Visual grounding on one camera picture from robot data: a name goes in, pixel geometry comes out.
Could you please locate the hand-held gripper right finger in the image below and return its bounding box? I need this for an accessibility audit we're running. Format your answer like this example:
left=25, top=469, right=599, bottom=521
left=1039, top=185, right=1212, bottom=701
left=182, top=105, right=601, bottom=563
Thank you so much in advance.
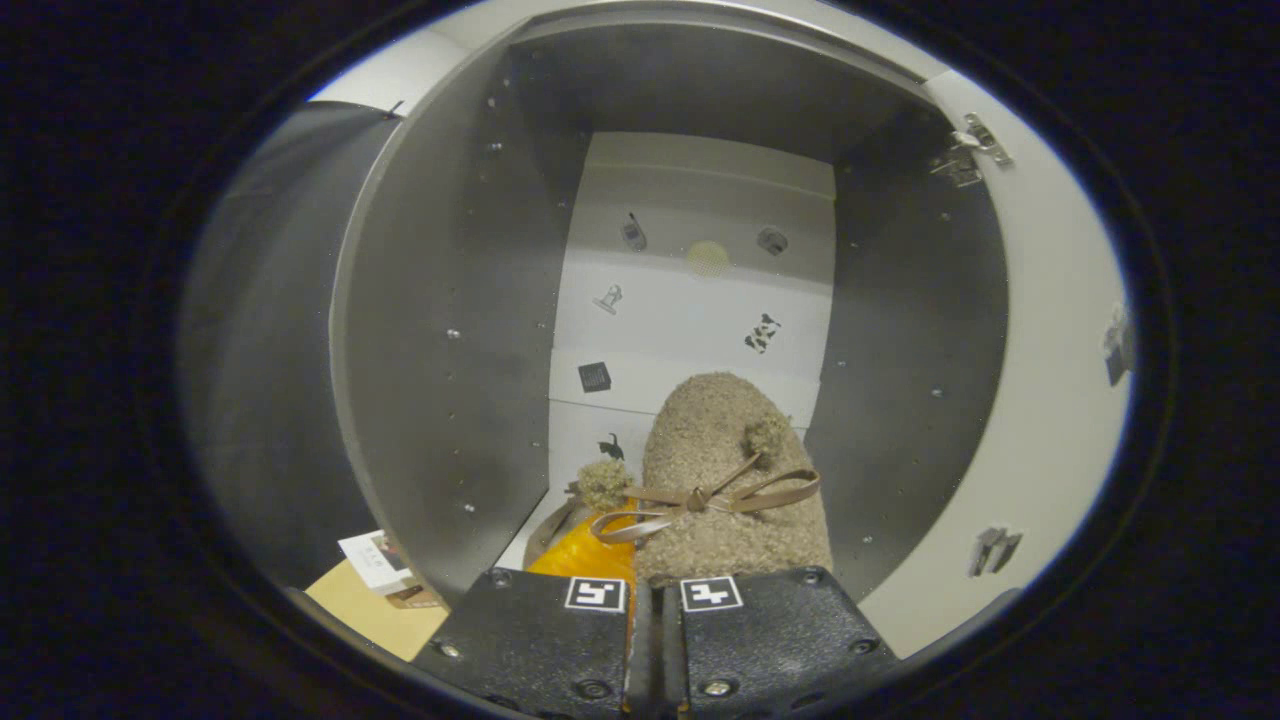
left=655, top=568, right=901, bottom=719

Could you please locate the black backdrop cloth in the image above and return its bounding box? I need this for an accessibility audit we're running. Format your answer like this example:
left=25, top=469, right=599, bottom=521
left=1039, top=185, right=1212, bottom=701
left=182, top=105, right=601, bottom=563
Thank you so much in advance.
left=180, top=100, right=403, bottom=593

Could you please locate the white cover book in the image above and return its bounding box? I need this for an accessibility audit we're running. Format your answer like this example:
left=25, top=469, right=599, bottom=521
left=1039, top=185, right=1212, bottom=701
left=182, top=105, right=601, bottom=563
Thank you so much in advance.
left=338, top=530, right=412, bottom=593

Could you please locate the brown cover book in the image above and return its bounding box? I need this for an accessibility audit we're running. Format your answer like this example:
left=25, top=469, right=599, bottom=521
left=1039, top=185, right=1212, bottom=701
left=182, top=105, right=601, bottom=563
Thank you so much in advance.
left=385, top=578, right=449, bottom=610

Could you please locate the brown fuzzy shoe with bow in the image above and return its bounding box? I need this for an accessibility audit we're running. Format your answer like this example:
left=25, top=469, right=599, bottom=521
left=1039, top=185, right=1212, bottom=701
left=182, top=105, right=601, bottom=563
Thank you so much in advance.
left=525, top=373, right=833, bottom=584

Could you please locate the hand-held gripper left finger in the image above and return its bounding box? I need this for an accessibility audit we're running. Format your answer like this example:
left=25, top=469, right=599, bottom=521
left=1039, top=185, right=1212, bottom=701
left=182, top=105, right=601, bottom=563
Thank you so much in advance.
left=412, top=510, right=651, bottom=719

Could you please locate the dark grey shoe cabinet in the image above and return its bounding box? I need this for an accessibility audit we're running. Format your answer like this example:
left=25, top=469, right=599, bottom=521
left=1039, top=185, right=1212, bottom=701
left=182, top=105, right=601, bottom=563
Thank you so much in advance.
left=330, top=4, right=1011, bottom=609

